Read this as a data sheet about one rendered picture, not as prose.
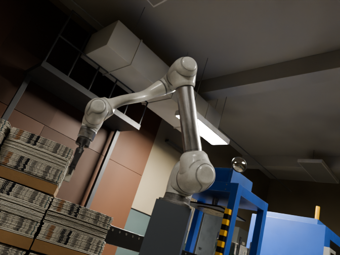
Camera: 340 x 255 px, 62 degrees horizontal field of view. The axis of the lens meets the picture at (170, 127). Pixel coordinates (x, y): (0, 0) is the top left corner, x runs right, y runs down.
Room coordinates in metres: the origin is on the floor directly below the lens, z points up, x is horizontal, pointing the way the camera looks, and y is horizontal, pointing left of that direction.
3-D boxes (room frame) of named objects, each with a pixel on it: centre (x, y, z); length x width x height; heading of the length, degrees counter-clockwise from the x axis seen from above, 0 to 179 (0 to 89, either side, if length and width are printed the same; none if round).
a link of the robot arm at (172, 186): (1.67, -0.17, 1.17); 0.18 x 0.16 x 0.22; 14
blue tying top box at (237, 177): (3.33, -0.77, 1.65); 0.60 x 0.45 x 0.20; 41
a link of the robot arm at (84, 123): (1.49, 0.41, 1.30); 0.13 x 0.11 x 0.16; 14
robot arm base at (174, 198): (1.70, -0.17, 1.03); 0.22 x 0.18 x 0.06; 168
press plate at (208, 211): (3.33, -0.77, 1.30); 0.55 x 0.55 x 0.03; 41
